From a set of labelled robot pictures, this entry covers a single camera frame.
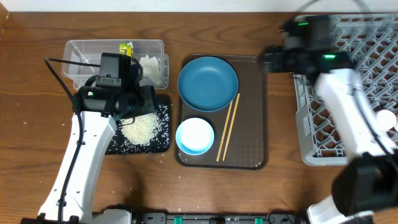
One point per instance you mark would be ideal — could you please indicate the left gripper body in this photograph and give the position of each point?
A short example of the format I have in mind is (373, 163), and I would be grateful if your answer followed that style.
(140, 101)

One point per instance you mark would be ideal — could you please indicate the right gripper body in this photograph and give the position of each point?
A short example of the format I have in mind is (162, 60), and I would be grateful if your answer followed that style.
(281, 61)

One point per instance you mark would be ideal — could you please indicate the white tissue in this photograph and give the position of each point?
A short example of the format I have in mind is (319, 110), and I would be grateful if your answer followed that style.
(150, 67)

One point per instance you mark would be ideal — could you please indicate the yellow green snack wrapper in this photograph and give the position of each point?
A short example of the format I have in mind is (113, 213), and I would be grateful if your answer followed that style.
(126, 49)

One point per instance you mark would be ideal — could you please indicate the light blue rice bowl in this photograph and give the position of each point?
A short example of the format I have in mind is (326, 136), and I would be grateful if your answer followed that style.
(195, 136)

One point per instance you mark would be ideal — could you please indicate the dark blue plate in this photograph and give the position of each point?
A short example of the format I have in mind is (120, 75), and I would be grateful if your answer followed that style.
(207, 84)

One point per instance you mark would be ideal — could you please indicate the pink white cup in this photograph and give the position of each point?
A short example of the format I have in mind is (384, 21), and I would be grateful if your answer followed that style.
(386, 120)

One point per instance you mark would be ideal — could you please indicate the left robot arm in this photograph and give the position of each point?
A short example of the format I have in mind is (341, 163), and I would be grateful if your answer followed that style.
(71, 198)

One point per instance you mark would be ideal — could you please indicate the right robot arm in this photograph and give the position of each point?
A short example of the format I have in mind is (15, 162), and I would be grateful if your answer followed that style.
(369, 182)

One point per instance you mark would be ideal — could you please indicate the clear plastic waste bin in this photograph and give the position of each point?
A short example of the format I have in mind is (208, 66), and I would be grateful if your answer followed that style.
(89, 51)

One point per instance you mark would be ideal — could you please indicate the grey dishwasher rack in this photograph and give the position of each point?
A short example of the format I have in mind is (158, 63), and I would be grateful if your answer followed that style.
(372, 43)

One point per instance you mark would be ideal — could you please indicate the pile of white rice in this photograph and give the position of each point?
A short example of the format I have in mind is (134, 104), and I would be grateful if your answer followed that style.
(146, 129)

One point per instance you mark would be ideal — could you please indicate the black rectangular tray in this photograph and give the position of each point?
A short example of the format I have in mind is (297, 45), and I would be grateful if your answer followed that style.
(120, 145)

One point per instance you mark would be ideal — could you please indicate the brown serving tray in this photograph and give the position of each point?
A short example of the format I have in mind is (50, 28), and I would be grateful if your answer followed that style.
(248, 146)

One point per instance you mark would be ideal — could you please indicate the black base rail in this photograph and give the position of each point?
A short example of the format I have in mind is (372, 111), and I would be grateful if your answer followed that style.
(164, 217)

